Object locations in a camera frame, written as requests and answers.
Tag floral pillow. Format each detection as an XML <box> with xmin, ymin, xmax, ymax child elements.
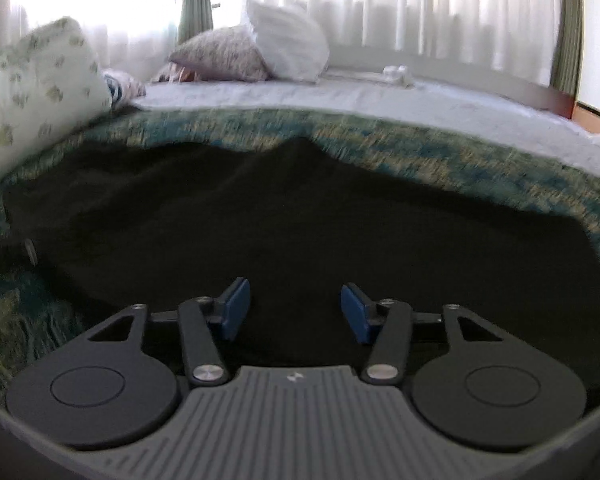
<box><xmin>169</xmin><ymin>25</ymin><xmax>270</xmax><ymax>82</ymax></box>

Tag wooden bed frame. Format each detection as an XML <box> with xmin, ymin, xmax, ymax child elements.
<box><xmin>547</xmin><ymin>94</ymin><xmax>600</xmax><ymax>134</ymax></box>

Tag small white rolled cloth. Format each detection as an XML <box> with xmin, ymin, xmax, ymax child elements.
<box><xmin>382</xmin><ymin>65</ymin><xmax>414</xmax><ymax>88</ymax></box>

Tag white sheer curtain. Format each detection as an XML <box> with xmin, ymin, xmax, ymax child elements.
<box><xmin>9</xmin><ymin>0</ymin><xmax>560</xmax><ymax>84</ymax></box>

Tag blue white patterned cloth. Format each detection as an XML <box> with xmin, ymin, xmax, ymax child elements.
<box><xmin>102</xmin><ymin>70</ymin><xmax>146</xmax><ymax>110</ymax></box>

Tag green leaf print pillow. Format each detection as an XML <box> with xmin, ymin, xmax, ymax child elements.
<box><xmin>0</xmin><ymin>18</ymin><xmax>111</xmax><ymax>180</ymax></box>

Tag white pillow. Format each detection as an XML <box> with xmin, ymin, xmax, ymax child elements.
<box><xmin>246</xmin><ymin>0</ymin><xmax>330</xmax><ymax>84</ymax></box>

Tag black pants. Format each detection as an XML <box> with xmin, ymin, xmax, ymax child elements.
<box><xmin>0</xmin><ymin>138</ymin><xmax>600</xmax><ymax>403</ymax></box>

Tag white bed sheet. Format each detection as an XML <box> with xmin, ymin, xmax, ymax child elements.
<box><xmin>132</xmin><ymin>78</ymin><xmax>600</xmax><ymax>176</ymax></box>

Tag right green curtain panel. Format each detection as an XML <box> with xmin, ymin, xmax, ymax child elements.
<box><xmin>550</xmin><ymin>0</ymin><xmax>584</xmax><ymax>99</ymax></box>

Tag teal patterned bedspread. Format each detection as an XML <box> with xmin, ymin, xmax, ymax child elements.
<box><xmin>0</xmin><ymin>110</ymin><xmax>600</xmax><ymax>402</ymax></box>

